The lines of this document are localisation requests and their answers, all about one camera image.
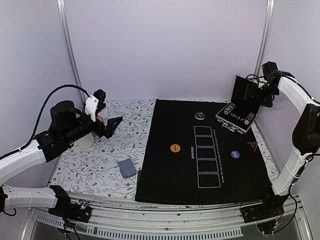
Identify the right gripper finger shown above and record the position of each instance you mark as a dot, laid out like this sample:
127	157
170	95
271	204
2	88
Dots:
267	100
252	91

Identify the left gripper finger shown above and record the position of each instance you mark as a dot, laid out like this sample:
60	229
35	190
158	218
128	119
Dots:
99	109
111	126

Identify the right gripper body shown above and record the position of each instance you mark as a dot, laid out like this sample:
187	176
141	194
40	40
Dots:
267	89

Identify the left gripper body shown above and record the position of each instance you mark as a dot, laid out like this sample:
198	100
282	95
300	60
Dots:
74	131

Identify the triangular all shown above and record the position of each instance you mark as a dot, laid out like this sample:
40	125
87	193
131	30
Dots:
252	145

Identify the black dealer button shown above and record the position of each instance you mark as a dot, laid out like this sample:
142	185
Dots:
199	116

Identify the purple small blind button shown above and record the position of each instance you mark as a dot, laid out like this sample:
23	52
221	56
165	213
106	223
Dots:
235	154

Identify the orange big blind button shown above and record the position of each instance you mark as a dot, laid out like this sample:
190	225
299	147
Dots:
175	148

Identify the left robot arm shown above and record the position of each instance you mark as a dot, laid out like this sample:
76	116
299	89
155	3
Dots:
68	125

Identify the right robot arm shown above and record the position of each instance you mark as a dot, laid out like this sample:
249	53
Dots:
306	134

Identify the red patterned bowl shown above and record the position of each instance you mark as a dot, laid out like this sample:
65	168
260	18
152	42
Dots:
100	118

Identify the white cup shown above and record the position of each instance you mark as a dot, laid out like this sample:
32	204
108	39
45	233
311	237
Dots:
85	142

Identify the right chip stack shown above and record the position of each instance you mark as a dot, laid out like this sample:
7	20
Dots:
250	117

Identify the chip stack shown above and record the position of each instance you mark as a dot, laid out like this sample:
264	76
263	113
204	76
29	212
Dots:
250	117
229	109

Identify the left chip stack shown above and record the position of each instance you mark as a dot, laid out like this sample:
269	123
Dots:
229	109

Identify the aluminium poker chip case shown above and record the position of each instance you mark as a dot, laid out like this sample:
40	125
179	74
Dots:
235	120

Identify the floral tablecloth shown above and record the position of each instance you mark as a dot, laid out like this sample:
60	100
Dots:
95	171

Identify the blue card deck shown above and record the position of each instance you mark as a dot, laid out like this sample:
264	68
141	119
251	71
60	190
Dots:
127	168

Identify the black poker mat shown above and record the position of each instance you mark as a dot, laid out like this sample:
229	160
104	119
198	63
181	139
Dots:
203	172

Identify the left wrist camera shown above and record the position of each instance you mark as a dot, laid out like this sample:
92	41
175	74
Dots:
98	98

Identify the right aluminium post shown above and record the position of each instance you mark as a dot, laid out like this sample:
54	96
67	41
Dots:
270	4

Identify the aluminium post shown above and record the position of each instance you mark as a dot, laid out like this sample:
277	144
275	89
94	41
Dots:
270	4
61	7

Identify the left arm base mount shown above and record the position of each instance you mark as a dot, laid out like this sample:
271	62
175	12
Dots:
79	211

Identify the aluminium front rail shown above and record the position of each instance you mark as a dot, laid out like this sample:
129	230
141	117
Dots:
125	219

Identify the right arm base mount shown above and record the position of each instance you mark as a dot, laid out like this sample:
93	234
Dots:
262	212

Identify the left aluminium post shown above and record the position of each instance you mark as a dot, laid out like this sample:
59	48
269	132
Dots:
61	7

